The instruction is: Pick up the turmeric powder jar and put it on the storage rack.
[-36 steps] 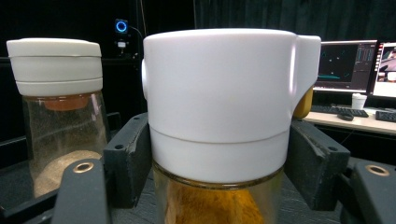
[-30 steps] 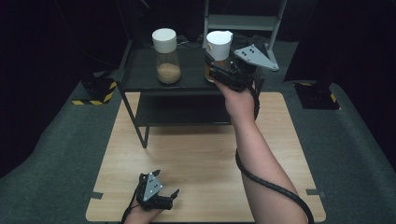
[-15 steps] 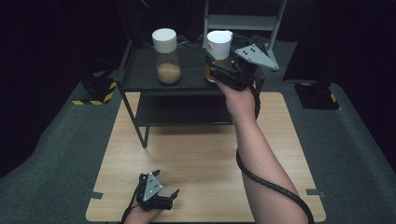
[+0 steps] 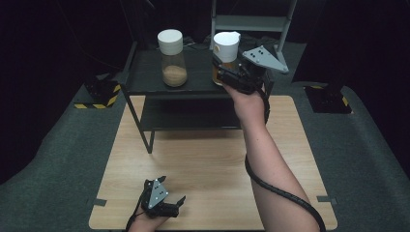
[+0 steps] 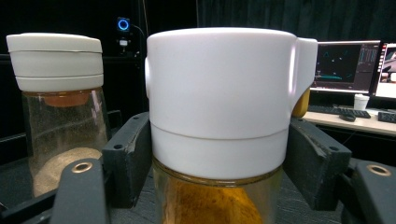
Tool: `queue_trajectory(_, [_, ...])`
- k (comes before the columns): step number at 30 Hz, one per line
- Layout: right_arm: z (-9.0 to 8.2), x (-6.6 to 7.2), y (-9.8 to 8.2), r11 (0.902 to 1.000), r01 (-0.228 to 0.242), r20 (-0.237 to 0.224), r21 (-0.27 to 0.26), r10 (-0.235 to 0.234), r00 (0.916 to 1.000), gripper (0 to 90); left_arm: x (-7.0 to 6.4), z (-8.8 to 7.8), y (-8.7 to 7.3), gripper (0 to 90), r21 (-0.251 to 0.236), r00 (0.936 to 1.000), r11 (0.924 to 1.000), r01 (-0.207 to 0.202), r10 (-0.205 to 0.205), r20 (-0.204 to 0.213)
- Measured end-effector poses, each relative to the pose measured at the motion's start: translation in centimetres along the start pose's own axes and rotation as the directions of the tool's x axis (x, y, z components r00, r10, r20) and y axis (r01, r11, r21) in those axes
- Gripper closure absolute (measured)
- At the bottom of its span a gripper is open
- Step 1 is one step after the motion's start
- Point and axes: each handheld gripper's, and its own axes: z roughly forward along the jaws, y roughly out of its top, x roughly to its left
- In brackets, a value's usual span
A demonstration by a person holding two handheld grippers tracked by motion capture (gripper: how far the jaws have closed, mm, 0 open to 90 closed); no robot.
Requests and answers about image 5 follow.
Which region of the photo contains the white-lidded jar of beige powder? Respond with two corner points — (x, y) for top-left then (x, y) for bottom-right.
(6, 32), (111, 199)

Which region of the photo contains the light wooden desk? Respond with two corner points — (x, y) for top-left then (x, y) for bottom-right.
(302, 106), (396, 137)

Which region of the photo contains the black camera with blue ring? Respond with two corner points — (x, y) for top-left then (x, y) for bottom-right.
(116, 17), (132, 49)

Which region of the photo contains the black keyboard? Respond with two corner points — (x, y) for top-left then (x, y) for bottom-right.
(377, 111), (396, 124)
(307, 105), (372, 119)

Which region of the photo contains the white-lidded jar of orange powder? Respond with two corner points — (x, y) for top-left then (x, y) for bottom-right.
(144, 27), (319, 224)

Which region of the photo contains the wide computer monitor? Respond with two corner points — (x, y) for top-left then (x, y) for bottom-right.
(310, 39), (382, 94)

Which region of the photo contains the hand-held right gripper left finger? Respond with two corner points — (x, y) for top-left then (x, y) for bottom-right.
(102, 111), (153, 209)

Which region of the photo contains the dark curtain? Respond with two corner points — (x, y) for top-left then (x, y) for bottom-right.
(196, 0), (396, 43)

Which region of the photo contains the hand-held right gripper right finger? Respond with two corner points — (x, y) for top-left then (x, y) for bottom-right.
(282, 117), (353, 212)

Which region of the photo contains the computer monitor with bright screen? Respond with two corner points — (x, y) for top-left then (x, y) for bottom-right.
(373, 42), (396, 101)

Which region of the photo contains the white paper cup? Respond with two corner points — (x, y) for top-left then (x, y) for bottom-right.
(353, 93), (371, 111)

